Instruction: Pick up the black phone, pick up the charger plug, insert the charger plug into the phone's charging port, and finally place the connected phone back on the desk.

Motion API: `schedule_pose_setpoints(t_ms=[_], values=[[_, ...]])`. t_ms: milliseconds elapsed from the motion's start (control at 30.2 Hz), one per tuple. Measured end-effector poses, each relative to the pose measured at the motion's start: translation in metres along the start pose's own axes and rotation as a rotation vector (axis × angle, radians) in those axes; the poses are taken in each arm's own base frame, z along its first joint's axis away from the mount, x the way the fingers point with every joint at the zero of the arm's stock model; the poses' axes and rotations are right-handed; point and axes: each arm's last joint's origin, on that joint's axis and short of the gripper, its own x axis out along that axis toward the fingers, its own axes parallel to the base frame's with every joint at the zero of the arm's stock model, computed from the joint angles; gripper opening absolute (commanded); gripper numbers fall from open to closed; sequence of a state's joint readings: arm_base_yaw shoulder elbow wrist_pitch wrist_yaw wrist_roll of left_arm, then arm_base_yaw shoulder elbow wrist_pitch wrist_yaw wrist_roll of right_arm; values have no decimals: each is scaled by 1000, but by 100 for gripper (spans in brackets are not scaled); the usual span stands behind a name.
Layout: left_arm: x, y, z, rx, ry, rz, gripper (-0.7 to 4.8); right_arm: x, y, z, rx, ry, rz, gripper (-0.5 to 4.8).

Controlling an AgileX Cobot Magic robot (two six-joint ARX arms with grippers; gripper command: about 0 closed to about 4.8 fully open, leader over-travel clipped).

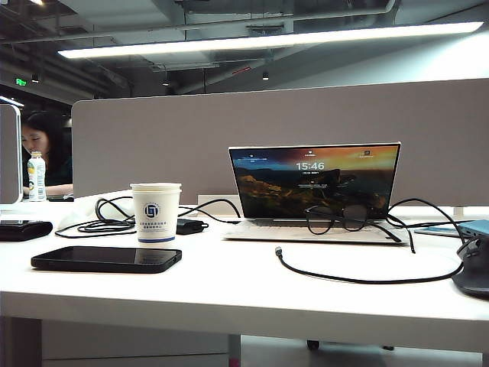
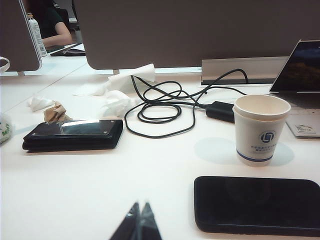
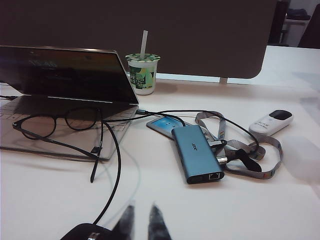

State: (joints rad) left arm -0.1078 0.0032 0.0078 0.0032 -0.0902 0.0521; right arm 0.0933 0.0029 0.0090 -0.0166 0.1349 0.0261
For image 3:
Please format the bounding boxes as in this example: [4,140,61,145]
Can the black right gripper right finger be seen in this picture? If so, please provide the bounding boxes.
[147,203,174,240]

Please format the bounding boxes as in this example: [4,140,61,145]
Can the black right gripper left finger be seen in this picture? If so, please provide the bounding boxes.
[113,199,137,240]

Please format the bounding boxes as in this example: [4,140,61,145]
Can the black charger cable with plug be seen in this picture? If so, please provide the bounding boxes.
[93,109,262,223]

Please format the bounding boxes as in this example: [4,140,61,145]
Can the silver USB plug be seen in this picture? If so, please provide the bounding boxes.
[209,139,228,149]
[216,154,229,166]

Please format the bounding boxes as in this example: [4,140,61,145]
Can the grey desk divider panel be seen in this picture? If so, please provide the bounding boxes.
[0,0,278,85]

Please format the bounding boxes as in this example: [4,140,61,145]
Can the black computer mouse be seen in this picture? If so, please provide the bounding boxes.
[59,216,121,240]

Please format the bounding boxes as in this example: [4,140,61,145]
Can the black round eyeglasses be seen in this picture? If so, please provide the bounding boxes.
[12,107,106,183]

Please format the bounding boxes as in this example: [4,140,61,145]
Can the blue-grey USB hub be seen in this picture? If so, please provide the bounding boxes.
[171,125,226,185]

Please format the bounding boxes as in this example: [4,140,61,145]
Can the green printed plastic drink cup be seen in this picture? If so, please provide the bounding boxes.
[125,52,161,96]

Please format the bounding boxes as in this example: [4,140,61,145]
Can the white portable wifi router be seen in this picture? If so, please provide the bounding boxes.
[248,109,295,137]

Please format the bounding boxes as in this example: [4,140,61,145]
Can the silver open laptop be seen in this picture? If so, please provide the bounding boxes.
[0,44,140,162]

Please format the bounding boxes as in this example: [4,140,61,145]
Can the white drinking straw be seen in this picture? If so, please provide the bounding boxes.
[139,29,149,61]

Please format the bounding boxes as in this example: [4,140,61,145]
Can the black hub cable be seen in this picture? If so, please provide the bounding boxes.
[136,108,187,127]

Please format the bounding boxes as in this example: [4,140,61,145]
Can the grey lanyard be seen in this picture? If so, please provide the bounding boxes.
[194,111,283,181]

